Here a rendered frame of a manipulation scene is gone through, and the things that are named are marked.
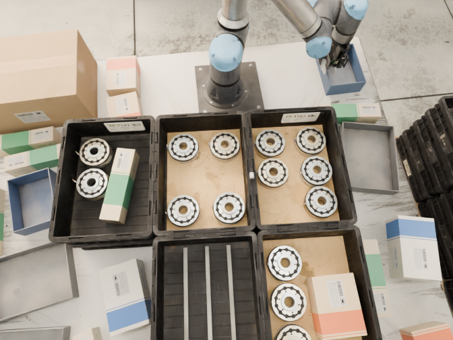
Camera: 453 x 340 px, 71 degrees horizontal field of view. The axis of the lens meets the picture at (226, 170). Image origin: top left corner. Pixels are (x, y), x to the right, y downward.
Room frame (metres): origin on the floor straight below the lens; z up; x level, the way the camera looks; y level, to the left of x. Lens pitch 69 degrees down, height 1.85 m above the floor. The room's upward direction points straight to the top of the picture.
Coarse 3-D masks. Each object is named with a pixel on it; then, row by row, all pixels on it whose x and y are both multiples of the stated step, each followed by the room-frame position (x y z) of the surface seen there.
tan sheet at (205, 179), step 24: (168, 144) 0.48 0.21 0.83; (240, 144) 0.48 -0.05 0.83; (168, 168) 0.39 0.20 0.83; (192, 168) 0.39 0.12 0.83; (216, 168) 0.39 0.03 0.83; (240, 168) 0.39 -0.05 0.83; (168, 192) 0.30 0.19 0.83; (192, 192) 0.30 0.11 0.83; (216, 192) 0.30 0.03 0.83; (240, 192) 0.30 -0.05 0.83
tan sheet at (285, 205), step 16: (256, 128) 0.54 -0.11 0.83; (272, 128) 0.54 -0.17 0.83; (288, 128) 0.54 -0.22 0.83; (320, 128) 0.54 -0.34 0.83; (272, 144) 0.48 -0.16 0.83; (288, 144) 0.48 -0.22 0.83; (256, 160) 0.42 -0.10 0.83; (288, 160) 0.42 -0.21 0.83; (304, 160) 0.42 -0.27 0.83; (256, 176) 0.36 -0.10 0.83; (272, 192) 0.30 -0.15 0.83; (288, 192) 0.30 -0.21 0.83; (304, 192) 0.30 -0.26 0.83; (272, 208) 0.25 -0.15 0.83; (288, 208) 0.25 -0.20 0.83; (304, 208) 0.25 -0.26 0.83; (336, 208) 0.25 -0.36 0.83
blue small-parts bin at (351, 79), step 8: (352, 48) 0.97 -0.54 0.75; (352, 56) 0.95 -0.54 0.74; (352, 64) 0.92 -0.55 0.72; (360, 64) 0.87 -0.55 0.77; (320, 72) 0.88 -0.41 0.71; (328, 72) 0.89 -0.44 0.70; (336, 72) 0.89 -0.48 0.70; (344, 72) 0.89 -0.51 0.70; (352, 72) 0.89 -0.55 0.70; (360, 72) 0.85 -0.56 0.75; (328, 80) 0.80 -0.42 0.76; (336, 80) 0.84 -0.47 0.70; (344, 80) 0.84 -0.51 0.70; (352, 80) 0.84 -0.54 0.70; (360, 80) 0.82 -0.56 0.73; (328, 88) 0.77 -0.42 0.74; (336, 88) 0.77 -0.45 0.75; (344, 88) 0.78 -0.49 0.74; (352, 88) 0.78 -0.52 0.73; (360, 88) 0.79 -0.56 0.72
